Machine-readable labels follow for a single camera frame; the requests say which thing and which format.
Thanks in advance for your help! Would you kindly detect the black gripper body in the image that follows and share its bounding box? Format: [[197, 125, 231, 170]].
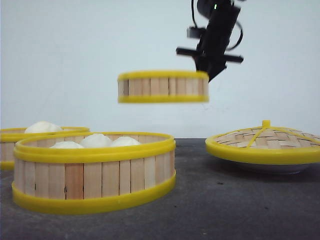
[[176, 6, 244, 72]]

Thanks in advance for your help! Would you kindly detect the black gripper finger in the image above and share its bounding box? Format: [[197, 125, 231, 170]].
[[207, 67, 222, 82], [194, 58, 208, 73]]

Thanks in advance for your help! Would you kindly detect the bamboo steamer basket with buns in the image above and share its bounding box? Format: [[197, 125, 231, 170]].
[[117, 70, 209, 103]]

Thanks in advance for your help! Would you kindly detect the yellow woven bamboo steamer lid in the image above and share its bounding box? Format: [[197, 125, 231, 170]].
[[205, 120, 320, 165]]

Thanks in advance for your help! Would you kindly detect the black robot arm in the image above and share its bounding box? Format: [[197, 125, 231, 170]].
[[176, 0, 244, 81]]

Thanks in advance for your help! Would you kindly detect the white plate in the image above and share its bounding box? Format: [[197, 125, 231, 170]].
[[233, 162, 311, 175]]

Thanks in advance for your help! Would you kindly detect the white steamed bun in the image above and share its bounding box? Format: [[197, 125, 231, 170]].
[[50, 141, 84, 149], [79, 133, 113, 148], [24, 121, 63, 134], [109, 136, 141, 147]]

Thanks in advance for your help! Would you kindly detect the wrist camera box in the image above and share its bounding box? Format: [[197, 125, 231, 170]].
[[186, 26, 206, 39]]

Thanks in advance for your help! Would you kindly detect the black cable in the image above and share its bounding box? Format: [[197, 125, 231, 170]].
[[226, 21, 244, 52]]

